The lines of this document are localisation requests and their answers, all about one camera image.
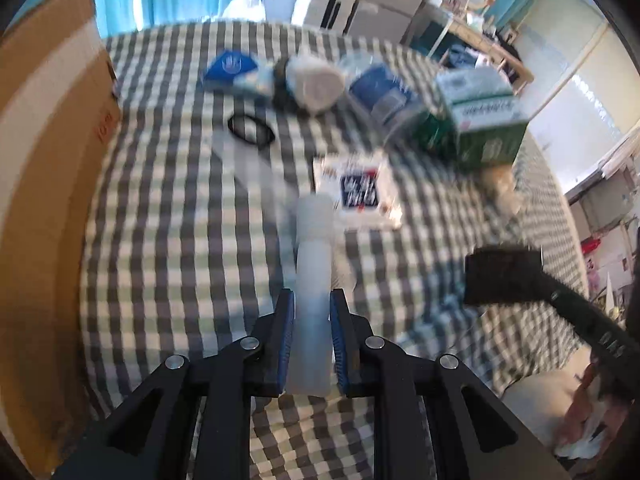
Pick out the black hair tie ring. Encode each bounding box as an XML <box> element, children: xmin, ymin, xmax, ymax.
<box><xmin>226</xmin><ymin>112</ymin><xmax>277</xmax><ymax>150</ymax></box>

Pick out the white tube bottle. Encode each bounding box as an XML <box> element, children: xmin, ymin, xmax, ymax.
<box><xmin>285</xmin><ymin>194</ymin><xmax>334</xmax><ymax>398</ymax></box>

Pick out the white plastic jar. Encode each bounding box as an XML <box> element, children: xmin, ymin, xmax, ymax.
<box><xmin>284</xmin><ymin>54</ymin><xmax>346</xmax><ymax>115</ymax></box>

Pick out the blue tissue pack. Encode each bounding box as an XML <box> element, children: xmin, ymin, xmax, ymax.
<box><xmin>201</xmin><ymin>50</ymin><xmax>274</xmax><ymax>99</ymax></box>

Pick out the beige plush item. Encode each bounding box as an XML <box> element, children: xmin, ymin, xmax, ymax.
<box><xmin>482</xmin><ymin>165</ymin><xmax>523</xmax><ymax>218</ymax></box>

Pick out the wooden chair with clothes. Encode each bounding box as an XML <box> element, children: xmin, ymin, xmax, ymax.
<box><xmin>439</xmin><ymin>44</ymin><xmax>508</xmax><ymax>70</ymax></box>

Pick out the green white carton box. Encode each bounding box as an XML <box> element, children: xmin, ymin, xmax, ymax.
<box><xmin>416</xmin><ymin>66</ymin><xmax>528</xmax><ymax>171</ymax></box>

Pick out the brown cardboard box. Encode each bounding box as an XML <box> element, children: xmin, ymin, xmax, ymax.
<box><xmin>1</xmin><ymin>0</ymin><xmax>120</xmax><ymax>478</ymax></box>

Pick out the wooden desk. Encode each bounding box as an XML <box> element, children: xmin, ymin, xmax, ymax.
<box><xmin>404</xmin><ymin>1</ymin><xmax>534</xmax><ymax>94</ymax></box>

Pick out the person's hand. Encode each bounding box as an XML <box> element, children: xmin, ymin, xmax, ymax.
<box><xmin>553</xmin><ymin>363</ymin><xmax>634</xmax><ymax>460</ymax></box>

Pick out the small white blue packet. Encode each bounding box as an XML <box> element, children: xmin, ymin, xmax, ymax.
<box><xmin>312</xmin><ymin>151</ymin><xmax>402</xmax><ymax>231</ymax></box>

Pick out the large clear water jug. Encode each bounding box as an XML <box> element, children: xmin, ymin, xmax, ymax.
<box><xmin>221</xmin><ymin>0</ymin><xmax>266</xmax><ymax>23</ymax></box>

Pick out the grey mini fridge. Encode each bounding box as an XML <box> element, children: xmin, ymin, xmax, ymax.
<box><xmin>345</xmin><ymin>0</ymin><xmax>424</xmax><ymax>44</ymax></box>

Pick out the white suitcase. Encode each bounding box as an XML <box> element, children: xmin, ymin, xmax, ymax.
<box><xmin>290</xmin><ymin>0</ymin><xmax>362</xmax><ymax>34</ymax></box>

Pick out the blue label clear packet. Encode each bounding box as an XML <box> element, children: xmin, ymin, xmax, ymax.
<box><xmin>346</xmin><ymin>60</ymin><xmax>430</xmax><ymax>143</ymax></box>

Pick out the clear plastic ruler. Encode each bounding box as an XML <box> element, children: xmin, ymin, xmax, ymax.
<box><xmin>209</xmin><ymin>130</ymin><xmax>297</xmax><ymax>222</ymax></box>

